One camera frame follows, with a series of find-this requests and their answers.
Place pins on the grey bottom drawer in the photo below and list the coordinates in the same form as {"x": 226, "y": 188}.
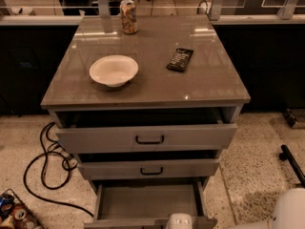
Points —
{"x": 148, "y": 206}

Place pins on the grey drawer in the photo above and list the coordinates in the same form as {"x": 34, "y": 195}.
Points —
{"x": 148, "y": 206}
{"x": 146, "y": 138}
{"x": 141, "y": 165}

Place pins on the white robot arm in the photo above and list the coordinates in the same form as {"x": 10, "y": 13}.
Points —
{"x": 289, "y": 213}

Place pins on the grey middle drawer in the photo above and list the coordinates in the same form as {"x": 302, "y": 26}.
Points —
{"x": 141, "y": 165}

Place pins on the grey drawer cabinet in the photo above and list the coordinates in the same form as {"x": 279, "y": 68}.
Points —
{"x": 209, "y": 91}

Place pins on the grey top drawer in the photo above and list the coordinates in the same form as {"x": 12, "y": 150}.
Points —
{"x": 146, "y": 138}

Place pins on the black floor bar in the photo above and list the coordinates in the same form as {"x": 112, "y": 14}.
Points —
{"x": 287, "y": 155}

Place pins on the white bowl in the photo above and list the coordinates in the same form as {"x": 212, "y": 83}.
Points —
{"x": 113, "y": 70}

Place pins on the black snack bar wrapper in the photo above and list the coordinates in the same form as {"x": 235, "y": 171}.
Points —
{"x": 180, "y": 60}

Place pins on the orange soda can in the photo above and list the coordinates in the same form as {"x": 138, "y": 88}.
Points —
{"x": 128, "y": 16}

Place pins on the glass barrier with posts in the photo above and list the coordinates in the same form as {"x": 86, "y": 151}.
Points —
{"x": 220, "y": 12}

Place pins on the wire basket of cans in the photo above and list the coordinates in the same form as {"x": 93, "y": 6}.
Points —
{"x": 15, "y": 214}

